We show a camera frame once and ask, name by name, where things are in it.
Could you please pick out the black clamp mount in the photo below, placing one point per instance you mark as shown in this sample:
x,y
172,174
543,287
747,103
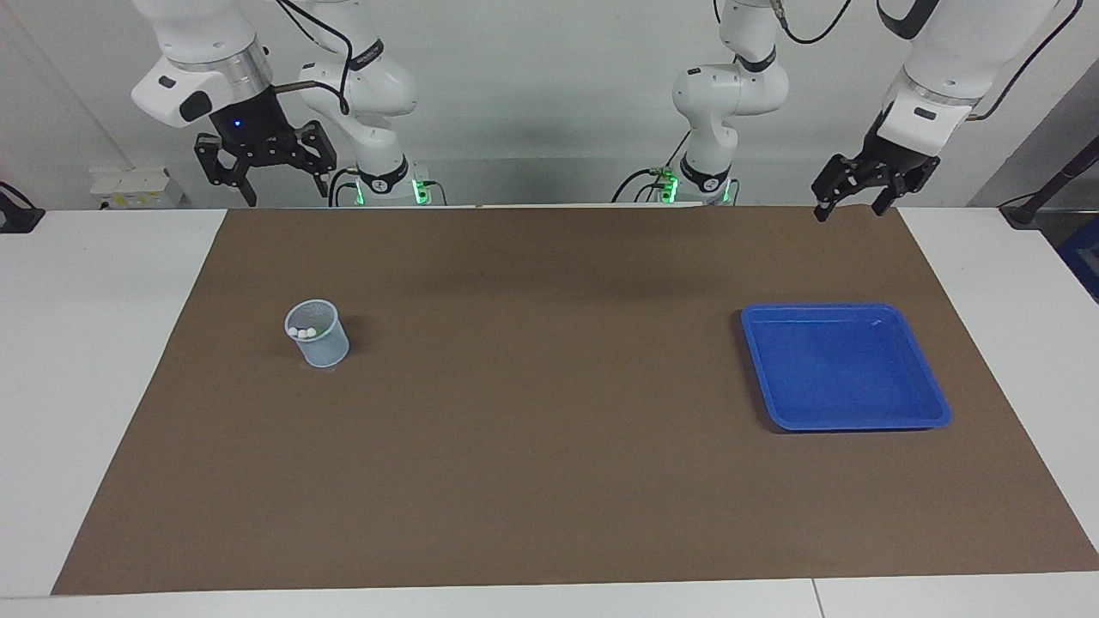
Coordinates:
x,y
17,219

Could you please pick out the translucent plastic cup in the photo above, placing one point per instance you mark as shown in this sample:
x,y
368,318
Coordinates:
x,y
330,348

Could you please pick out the blue crate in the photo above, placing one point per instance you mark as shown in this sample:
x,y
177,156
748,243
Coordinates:
x,y
1083,257

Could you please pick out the black stand leg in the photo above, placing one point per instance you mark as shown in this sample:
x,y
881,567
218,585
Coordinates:
x,y
1052,184

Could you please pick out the blue plastic tray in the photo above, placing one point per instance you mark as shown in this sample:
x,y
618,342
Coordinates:
x,y
841,369

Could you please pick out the brown table mat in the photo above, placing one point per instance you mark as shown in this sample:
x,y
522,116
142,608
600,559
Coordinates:
x,y
549,429

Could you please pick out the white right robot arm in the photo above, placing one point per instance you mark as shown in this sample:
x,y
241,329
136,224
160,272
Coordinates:
x,y
215,60

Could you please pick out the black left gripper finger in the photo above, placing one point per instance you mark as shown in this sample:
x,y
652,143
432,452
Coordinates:
x,y
889,196
834,184

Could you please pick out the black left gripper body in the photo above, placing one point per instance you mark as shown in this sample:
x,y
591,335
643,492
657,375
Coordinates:
x,y
893,159

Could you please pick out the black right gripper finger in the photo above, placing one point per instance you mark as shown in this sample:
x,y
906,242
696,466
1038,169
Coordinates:
x,y
221,167
316,154

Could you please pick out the white power strip box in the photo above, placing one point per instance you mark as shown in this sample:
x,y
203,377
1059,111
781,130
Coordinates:
x,y
137,189

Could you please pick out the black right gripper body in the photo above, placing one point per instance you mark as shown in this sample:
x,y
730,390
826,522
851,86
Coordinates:
x,y
253,129

